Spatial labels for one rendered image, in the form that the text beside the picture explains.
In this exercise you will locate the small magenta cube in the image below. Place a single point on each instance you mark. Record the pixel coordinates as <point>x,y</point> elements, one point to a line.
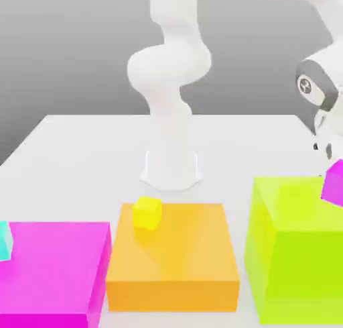
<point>335,185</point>

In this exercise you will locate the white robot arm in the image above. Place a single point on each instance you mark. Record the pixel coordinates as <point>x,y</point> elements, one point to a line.
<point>171,65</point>

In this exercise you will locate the large orange box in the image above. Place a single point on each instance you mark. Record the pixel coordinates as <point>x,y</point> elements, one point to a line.
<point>174,253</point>

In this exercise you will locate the large lime green box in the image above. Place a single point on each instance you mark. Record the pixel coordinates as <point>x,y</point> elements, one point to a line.
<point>297,253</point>

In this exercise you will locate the large magenta box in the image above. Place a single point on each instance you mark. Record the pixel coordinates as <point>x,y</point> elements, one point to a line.
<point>51,269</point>

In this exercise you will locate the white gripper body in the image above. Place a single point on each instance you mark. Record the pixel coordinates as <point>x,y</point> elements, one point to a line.
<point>337,148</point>

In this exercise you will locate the small cyan cube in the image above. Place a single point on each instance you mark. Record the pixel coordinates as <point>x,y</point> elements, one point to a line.
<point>4,242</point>

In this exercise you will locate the small yellow cube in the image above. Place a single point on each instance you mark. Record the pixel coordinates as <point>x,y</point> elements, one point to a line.
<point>146,212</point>

